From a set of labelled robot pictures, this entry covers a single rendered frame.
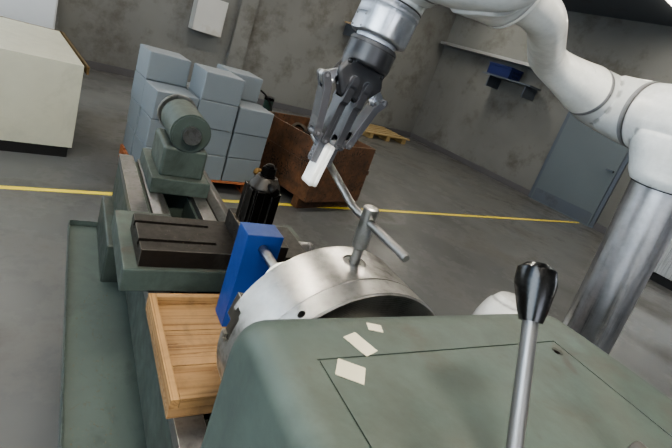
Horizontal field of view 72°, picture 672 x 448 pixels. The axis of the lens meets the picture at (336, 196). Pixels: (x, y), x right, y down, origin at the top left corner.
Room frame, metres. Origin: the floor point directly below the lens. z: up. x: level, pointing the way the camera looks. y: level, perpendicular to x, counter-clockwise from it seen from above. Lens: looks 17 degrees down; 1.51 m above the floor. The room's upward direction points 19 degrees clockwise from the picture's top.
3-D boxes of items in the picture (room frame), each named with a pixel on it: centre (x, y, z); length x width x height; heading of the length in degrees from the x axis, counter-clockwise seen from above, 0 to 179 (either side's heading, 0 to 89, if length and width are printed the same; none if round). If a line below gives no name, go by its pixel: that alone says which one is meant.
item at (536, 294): (0.34, -0.17, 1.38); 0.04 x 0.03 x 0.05; 34
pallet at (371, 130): (10.18, -0.34, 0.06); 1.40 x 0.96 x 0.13; 131
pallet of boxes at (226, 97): (3.94, 1.34, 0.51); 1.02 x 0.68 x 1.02; 131
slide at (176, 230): (1.09, 0.24, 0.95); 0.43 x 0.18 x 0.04; 124
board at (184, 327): (0.82, 0.08, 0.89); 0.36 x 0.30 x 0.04; 124
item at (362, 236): (0.60, -0.05, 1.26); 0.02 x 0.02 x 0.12
